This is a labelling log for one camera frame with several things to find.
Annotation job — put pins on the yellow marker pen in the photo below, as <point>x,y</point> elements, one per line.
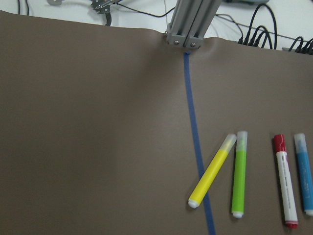
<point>211,172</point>

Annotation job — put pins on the green marker pen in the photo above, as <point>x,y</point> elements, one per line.
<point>239,180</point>

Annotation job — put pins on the blue marker pen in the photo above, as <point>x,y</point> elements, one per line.
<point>304,171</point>

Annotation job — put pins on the red marker pen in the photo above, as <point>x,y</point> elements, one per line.
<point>289,208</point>

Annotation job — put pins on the long metal reacher rod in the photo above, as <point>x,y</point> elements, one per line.
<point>99,6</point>

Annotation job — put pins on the aluminium frame post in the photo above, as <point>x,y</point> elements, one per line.
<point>190,22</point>

